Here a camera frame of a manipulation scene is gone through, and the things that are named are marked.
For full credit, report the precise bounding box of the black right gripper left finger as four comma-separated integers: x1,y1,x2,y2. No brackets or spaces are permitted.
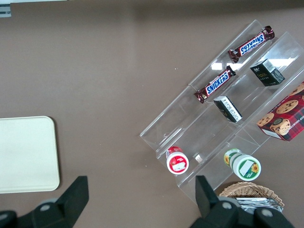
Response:
16,176,89,228

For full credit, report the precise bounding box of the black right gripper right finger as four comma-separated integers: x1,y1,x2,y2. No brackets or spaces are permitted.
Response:
189,175,240,228

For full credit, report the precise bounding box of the woven wicker basket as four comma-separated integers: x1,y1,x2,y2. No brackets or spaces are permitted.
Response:
218,181,285,208

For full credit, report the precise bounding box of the cream plastic tray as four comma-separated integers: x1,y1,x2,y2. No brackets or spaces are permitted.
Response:
0,115,60,194

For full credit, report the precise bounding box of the silver foil wrapped package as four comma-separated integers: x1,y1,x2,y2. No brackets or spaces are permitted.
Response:
235,197,284,213

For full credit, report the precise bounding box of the green sunflower lidded cup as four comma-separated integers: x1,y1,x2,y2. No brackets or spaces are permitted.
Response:
223,148,262,181

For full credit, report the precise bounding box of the red lidded yogurt cup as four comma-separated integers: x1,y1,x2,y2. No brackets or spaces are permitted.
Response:
166,146,190,175

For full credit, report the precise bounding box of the clear acrylic tiered display stand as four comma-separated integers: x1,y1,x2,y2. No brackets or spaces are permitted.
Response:
139,19,304,205

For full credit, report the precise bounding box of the black box with white label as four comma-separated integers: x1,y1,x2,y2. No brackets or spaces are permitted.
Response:
213,95,243,123

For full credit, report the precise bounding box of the red tartan cookie box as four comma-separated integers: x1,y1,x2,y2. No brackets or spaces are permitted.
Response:
257,81,304,142

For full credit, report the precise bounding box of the Snickers chocolate bar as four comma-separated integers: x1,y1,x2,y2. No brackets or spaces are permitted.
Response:
228,25,276,63
193,66,237,105

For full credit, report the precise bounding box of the black box with barcode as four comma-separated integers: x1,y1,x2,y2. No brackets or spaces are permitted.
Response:
249,58,285,87

